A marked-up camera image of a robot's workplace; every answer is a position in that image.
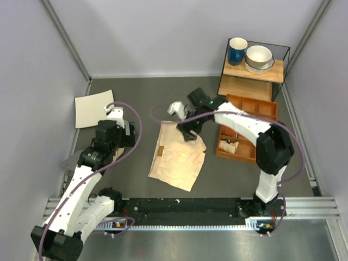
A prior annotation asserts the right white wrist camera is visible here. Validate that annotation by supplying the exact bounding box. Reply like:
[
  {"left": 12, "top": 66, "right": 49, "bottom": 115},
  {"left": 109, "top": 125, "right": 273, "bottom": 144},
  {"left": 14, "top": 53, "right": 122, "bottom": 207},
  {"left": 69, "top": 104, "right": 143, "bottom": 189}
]
[{"left": 167, "top": 101, "right": 187, "bottom": 120}]

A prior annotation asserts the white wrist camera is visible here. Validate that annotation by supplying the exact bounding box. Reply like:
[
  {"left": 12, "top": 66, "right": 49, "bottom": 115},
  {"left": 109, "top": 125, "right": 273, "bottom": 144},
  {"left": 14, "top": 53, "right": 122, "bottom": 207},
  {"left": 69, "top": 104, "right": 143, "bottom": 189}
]
[
  {"left": 104, "top": 106, "right": 125, "bottom": 128},
  {"left": 167, "top": 101, "right": 187, "bottom": 120}
]

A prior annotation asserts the cream rolled underwear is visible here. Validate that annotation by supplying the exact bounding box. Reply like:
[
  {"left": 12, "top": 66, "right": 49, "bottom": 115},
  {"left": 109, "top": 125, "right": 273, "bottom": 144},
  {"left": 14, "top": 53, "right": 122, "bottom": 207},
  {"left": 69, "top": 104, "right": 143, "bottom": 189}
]
[{"left": 219, "top": 140, "right": 239, "bottom": 154}]

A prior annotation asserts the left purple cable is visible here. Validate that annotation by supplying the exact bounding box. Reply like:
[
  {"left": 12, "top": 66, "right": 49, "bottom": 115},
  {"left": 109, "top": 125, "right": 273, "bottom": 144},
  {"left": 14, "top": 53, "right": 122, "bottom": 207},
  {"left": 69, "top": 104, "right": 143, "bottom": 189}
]
[{"left": 38, "top": 101, "right": 143, "bottom": 260}]

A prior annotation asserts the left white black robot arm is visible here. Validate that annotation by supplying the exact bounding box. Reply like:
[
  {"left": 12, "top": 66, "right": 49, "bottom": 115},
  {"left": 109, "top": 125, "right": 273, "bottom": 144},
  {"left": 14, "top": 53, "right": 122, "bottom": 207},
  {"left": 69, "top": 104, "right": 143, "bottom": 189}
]
[{"left": 30, "top": 120, "right": 135, "bottom": 260}]

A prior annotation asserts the lower white bowl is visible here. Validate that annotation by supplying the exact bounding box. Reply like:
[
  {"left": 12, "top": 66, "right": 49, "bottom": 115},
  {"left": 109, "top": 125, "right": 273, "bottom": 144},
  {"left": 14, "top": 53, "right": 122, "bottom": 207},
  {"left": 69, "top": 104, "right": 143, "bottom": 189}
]
[{"left": 245, "top": 59, "right": 275, "bottom": 74}]

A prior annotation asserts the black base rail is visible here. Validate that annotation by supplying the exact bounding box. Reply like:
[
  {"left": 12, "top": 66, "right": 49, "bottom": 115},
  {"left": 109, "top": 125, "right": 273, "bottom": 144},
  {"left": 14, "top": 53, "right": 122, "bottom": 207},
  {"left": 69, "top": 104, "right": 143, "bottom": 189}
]
[{"left": 45, "top": 197, "right": 340, "bottom": 232}]

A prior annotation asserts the upper white bowl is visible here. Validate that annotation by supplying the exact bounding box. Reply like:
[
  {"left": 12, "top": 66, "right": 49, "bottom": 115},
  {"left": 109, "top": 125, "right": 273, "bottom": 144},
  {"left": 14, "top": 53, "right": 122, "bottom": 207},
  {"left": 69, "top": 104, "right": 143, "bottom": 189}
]
[{"left": 245, "top": 45, "right": 273, "bottom": 69}]

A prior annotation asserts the black wire wooden shelf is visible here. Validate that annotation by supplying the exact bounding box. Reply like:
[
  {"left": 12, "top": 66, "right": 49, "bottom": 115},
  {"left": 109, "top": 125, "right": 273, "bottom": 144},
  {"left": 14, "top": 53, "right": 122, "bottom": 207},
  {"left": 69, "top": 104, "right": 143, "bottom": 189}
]
[{"left": 217, "top": 41, "right": 291, "bottom": 101}]

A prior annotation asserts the grey striped underwear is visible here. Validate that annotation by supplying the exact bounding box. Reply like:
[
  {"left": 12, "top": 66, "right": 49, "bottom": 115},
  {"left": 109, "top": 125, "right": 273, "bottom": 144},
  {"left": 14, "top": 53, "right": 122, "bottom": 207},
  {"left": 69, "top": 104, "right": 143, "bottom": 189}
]
[{"left": 61, "top": 151, "right": 82, "bottom": 177}]

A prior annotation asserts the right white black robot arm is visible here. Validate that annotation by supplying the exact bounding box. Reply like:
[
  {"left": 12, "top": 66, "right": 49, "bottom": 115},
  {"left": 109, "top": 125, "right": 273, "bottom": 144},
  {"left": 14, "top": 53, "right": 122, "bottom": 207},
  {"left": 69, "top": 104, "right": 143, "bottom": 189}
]
[{"left": 167, "top": 88, "right": 294, "bottom": 218}]

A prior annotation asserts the blue mug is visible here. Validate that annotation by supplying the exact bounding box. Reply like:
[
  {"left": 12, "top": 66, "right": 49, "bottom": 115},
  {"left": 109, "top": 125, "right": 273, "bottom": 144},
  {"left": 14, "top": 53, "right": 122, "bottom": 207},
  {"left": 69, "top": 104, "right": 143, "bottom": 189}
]
[{"left": 227, "top": 38, "right": 248, "bottom": 66}]

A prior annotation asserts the orange wooden divided organizer box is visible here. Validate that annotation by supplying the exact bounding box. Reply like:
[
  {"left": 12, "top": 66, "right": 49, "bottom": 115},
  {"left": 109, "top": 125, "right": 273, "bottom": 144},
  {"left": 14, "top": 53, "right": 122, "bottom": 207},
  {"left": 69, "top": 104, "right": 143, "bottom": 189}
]
[{"left": 216, "top": 94, "right": 278, "bottom": 164}]

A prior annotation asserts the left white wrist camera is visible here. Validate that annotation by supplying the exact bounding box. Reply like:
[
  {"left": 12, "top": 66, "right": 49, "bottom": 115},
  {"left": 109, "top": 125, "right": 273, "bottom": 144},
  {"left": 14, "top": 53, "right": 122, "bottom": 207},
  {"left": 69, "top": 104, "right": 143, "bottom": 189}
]
[{"left": 104, "top": 106, "right": 125, "bottom": 128}]

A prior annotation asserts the white bowl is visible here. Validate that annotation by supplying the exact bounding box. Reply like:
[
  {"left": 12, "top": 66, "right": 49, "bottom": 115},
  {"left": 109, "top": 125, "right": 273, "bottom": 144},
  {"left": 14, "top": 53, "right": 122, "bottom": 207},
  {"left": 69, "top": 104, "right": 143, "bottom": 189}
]
[
  {"left": 245, "top": 59, "right": 275, "bottom": 74},
  {"left": 245, "top": 45, "right": 273, "bottom": 69}
]

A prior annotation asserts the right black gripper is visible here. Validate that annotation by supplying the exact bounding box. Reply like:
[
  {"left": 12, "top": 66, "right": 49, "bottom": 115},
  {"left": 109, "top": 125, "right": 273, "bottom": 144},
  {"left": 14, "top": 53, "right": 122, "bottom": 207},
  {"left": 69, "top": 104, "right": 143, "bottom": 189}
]
[{"left": 177, "top": 109, "right": 206, "bottom": 142}]

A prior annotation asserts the white board sheet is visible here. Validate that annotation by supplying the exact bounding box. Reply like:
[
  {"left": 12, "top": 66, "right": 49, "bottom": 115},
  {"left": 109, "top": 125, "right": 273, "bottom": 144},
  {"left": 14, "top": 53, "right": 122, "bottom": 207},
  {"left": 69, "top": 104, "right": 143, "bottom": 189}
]
[{"left": 74, "top": 90, "right": 114, "bottom": 129}]

